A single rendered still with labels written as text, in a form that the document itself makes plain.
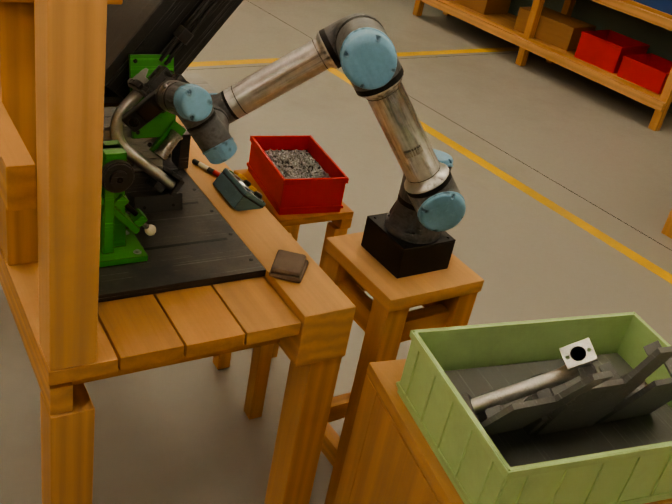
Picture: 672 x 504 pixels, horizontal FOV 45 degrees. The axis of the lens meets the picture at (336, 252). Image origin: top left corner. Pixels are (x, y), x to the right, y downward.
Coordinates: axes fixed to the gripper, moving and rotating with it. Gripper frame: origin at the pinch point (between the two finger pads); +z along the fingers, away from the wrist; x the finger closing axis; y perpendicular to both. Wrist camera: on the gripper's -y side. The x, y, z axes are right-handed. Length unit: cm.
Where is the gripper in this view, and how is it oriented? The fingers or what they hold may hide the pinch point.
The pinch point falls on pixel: (138, 93)
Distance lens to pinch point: 210.1
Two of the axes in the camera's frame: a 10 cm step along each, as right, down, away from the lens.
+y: 6.3, -7.7, 1.5
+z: -5.2, -2.7, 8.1
